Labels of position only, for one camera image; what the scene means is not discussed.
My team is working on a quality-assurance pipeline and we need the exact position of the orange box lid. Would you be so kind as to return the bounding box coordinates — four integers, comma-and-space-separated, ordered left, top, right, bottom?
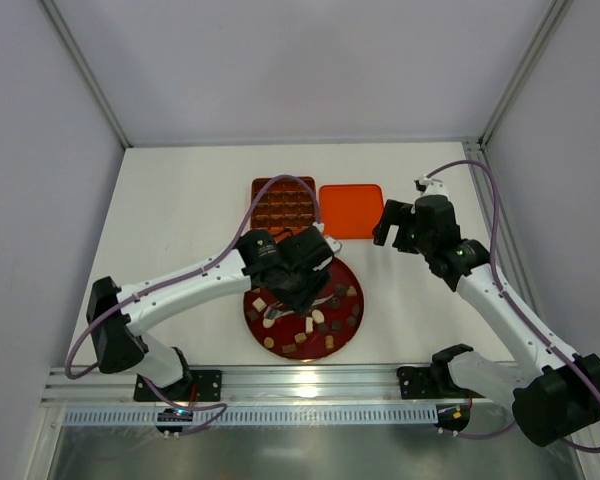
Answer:
319, 184, 384, 240

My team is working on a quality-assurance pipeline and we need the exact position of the round red tray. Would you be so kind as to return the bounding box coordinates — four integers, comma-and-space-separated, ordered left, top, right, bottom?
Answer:
242, 259, 364, 362

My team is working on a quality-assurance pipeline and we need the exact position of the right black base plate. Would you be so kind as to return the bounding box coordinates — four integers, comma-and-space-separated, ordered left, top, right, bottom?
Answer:
396, 365, 469, 400

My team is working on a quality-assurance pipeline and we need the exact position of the aluminium rail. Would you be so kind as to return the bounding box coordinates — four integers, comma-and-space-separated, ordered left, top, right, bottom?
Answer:
43, 363, 491, 404

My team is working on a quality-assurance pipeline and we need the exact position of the dark dome chocolate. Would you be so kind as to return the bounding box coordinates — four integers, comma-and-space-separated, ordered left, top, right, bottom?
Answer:
334, 284, 347, 297

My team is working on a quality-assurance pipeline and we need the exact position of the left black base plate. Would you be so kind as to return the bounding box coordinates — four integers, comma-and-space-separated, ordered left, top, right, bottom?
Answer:
133, 369, 222, 402

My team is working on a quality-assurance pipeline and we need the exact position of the brown marbled bar chocolate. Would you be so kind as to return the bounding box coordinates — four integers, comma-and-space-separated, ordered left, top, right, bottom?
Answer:
282, 344, 297, 355

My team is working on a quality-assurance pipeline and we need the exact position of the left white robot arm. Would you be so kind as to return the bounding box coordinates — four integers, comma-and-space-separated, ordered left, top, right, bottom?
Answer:
87, 225, 342, 399

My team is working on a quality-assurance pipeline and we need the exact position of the slotted cable duct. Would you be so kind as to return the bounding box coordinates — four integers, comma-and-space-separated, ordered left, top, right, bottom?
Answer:
62, 404, 438, 427

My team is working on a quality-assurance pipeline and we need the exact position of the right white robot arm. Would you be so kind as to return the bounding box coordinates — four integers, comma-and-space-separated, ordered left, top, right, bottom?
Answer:
373, 177, 600, 446

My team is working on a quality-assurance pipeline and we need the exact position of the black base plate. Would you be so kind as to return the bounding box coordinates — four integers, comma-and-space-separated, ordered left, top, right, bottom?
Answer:
133, 369, 222, 402
396, 365, 469, 400

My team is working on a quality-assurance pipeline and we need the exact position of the white swirl round chocolate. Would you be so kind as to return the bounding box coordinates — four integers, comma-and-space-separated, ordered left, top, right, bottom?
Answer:
311, 309, 325, 324

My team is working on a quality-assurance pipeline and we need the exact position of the white square chocolate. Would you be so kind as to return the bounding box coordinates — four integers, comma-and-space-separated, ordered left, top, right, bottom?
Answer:
252, 298, 267, 311

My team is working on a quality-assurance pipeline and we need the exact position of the orange chocolate box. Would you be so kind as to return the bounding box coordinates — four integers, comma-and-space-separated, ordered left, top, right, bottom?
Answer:
250, 177, 316, 235

